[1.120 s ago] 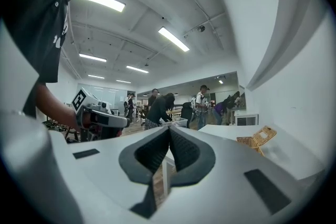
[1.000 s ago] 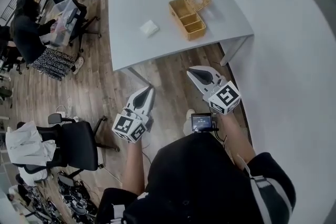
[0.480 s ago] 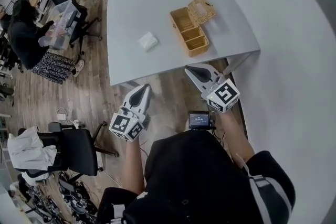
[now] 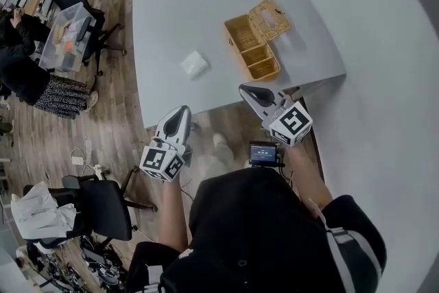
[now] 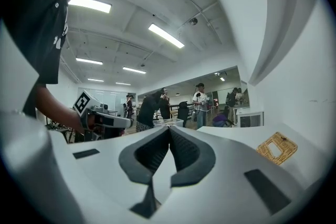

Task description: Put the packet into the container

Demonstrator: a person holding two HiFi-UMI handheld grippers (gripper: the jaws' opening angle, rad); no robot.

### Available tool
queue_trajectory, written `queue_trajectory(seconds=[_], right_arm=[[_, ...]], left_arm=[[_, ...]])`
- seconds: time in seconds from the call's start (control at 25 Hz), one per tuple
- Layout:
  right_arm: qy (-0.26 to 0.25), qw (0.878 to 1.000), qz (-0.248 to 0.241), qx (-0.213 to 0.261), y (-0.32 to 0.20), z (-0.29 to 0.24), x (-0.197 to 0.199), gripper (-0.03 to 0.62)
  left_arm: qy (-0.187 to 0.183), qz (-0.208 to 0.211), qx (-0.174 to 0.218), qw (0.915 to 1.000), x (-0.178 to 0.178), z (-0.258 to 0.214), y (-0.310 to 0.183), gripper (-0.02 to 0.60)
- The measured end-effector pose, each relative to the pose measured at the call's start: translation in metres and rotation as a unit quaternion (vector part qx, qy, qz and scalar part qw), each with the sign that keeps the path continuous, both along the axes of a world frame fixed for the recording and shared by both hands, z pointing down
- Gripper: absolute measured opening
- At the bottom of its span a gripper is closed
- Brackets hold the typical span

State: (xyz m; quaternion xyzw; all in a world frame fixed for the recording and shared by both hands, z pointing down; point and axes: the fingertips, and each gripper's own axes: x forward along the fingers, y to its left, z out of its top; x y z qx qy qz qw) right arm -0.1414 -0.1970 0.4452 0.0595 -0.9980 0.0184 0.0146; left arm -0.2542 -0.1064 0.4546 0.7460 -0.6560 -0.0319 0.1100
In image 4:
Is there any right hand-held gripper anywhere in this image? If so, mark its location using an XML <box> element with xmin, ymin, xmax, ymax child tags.
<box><xmin>238</xmin><ymin>83</ymin><xmax>314</xmax><ymax>148</ymax></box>

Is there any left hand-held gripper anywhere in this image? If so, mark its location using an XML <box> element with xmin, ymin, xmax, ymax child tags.
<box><xmin>139</xmin><ymin>106</ymin><xmax>193</xmax><ymax>183</ymax></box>

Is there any wicker container with lid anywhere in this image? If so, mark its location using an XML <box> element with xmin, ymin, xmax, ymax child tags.
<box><xmin>224</xmin><ymin>0</ymin><xmax>293</xmax><ymax>82</ymax></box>

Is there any white packet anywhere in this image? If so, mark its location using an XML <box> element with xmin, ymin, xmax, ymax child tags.
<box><xmin>179</xmin><ymin>50</ymin><xmax>211</xmax><ymax>81</ymax></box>

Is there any person's right forearm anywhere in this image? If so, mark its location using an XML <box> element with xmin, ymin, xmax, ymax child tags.
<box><xmin>283</xmin><ymin>143</ymin><xmax>334</xmax><ymax>211</ymax></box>

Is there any person's left forearm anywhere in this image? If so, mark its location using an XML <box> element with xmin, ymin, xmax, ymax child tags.
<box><xmin>160</xmin><ymin>175</ymin><xmax>190</xmax><ymax>253</ymax></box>

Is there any person's shoe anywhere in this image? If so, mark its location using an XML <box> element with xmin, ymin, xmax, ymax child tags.
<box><xmin>211</xmin><ymin>132</ymin><xmax>237</xmax><ymax>164</ymax></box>

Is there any small black screen device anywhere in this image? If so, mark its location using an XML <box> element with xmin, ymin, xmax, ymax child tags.
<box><xmin>248</xmin><ymin>141</ymin><xmax>286</xmax><ymax>169</ymax></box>

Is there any person's black top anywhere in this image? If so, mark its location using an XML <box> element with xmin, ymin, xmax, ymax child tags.
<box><xmin>126</xmin><ymin>167</ymin><xmax>388</xmax><ymax>293</ymax></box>

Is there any clear plastic storage bin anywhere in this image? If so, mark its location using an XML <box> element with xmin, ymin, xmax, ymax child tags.
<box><xmin>38</xmin><ymin>1</ymin><xmax>98</xmax><ymax>73</ymax></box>

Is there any white crumpled cloth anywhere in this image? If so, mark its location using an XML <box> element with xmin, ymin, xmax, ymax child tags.
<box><xmin>10</xmin><ymin>180</ymin><xmax>78</xmax><ymax>240</ymax></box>

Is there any white power strip with cables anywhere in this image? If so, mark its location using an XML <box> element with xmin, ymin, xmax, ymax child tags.
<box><xmin>69</xmin><ymin>136</ymin><xmax>104</xmax><ymax>177</ymax></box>

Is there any pile of black cables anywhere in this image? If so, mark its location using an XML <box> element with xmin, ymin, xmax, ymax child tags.
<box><xmin>16</xmin><ymin>233</ymin><xmax>133</xmax><ymax>293</ymax></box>

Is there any white shoulder strap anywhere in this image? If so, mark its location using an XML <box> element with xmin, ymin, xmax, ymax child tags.
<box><xmin>307</xmin><ymin>198</ymin><xmax>382</xmax><ymax>283</ymax></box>

